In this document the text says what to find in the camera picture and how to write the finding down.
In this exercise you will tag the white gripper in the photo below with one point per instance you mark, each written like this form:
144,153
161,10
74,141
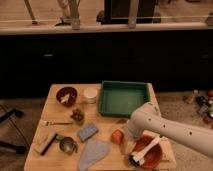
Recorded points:
127,145

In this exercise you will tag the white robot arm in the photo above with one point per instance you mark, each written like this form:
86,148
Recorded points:
146,118

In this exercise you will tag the orange apple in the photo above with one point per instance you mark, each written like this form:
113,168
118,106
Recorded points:
117,137

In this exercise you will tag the white paper cup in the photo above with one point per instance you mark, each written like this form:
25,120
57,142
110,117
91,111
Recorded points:
90,95

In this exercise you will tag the light blue cloth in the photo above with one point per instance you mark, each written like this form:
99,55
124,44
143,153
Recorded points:
94,151

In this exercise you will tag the metal measuring cup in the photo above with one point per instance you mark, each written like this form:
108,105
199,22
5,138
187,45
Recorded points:
68,145

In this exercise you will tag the green plastic tray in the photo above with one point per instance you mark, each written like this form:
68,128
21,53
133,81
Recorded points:
119,98

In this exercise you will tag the blue sponge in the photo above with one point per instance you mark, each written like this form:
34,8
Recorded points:
86,132

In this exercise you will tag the white black brush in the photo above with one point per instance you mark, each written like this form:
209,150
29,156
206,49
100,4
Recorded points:
138,158

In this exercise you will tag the brown pine cone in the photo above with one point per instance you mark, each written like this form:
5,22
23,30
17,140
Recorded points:
77,116

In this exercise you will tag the metal fork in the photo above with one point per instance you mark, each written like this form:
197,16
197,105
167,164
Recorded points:
49,123

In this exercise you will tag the green item beside cup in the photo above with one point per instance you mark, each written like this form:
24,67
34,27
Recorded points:
60,137

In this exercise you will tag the white item in bowl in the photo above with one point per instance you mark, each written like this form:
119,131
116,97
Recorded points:
65,98

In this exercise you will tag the dark red bowl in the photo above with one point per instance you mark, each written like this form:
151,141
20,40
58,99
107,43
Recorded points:
67,90

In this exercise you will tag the orange bowl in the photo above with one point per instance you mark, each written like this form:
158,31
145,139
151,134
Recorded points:
152,158

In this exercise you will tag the black cabinet on shelf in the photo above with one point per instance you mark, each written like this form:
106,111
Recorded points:
117,12

